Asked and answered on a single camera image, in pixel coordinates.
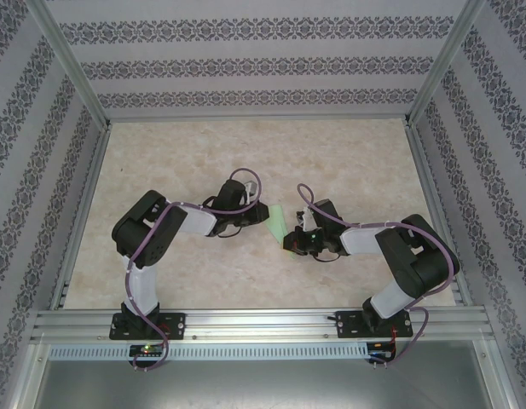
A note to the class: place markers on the left aluminium side rail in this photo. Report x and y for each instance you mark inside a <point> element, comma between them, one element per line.
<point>84,213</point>

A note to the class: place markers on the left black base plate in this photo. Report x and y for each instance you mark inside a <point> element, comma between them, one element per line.
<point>177,326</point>

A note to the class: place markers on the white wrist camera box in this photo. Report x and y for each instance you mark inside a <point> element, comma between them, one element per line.
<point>253,189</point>
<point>306,218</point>

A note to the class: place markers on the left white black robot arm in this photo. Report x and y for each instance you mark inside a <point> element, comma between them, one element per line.
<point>147,234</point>

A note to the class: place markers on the aluminium frame post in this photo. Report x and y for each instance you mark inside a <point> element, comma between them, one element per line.
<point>66,64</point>
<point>446,64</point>

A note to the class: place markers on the right small circuit board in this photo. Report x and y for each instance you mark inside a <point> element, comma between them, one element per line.
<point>379,347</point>

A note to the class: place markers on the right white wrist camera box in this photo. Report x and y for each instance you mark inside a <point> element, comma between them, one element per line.
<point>306,218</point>

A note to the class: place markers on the grey metal sheet panel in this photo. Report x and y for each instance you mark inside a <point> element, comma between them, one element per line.
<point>262,383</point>

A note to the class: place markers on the small circuit board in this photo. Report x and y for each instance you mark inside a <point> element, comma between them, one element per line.
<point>379,347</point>
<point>145,349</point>

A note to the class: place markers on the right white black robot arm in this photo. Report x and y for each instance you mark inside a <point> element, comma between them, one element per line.
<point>420,260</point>

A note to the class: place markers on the light green paper sheet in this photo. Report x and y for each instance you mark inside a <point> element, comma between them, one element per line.
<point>277,219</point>

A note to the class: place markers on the left small circuit board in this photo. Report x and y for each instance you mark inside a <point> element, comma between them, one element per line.
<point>145,349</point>

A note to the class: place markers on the left aluminium frame post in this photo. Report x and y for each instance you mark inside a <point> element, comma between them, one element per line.
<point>66,64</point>

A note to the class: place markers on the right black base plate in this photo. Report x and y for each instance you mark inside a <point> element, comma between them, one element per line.
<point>348,326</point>

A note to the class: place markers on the right aluminium frame post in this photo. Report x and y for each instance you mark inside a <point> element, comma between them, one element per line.
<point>446,64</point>

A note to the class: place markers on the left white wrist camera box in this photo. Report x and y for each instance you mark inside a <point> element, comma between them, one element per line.
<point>253,189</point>

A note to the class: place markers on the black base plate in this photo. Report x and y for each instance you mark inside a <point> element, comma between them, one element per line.
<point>177,326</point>
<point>348,326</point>

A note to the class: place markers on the aluminium rear frame bar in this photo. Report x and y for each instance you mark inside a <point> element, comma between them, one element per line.
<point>258,117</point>

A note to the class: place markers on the right aluminium side rail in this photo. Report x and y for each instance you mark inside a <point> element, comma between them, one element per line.
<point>436,213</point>

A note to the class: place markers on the aluminium side rail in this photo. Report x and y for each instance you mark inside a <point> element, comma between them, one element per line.
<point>436,213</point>
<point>84,213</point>

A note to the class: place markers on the aluminium mounting rail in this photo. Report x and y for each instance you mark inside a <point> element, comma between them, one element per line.
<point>262,324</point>

